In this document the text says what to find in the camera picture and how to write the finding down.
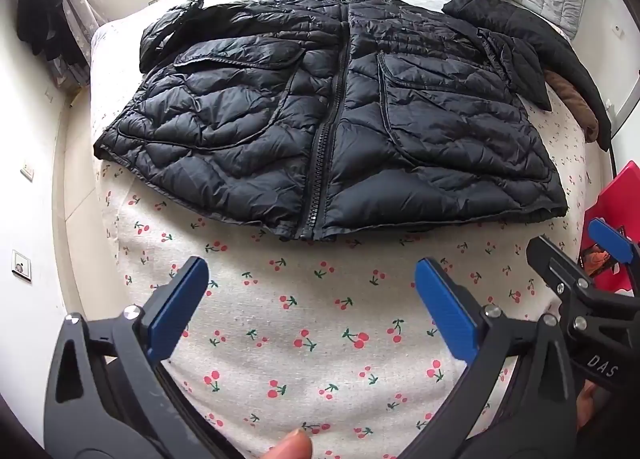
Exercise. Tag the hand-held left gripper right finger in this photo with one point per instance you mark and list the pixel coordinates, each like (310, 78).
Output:
(445, 309)

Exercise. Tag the black quilted coat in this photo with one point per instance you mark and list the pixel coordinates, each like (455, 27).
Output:
(530, 34)

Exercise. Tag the dark hanging clothes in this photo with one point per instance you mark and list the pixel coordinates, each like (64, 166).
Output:
(40, 19)

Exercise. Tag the brown garment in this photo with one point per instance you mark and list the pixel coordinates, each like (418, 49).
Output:
(575, 99)

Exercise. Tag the cherry print bed sheet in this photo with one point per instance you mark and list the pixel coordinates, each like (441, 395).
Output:
(310, 339)

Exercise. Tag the red box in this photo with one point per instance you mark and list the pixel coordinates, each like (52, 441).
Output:
(617, 199)

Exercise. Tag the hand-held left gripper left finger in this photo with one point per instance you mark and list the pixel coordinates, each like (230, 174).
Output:
(180, 304)

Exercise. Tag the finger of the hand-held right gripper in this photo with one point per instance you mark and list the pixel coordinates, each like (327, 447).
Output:
(611, 244)
(550, 259)

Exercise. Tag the black puffer jacket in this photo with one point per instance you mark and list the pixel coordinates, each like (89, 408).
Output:
(280, 129)

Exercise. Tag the person's left hand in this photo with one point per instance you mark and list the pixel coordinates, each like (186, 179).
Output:
(289, 446)

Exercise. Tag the white wall socket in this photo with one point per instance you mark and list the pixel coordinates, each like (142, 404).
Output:
(27, 171)
(21, 266)

